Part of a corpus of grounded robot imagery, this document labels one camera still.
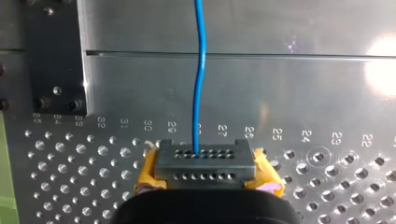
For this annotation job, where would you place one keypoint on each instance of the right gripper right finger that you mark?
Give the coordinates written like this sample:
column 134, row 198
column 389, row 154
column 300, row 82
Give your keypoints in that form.
column 266, row 177

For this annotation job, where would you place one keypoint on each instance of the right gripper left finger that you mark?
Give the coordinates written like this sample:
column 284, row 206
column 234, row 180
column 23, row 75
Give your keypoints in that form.
column 148, row 175

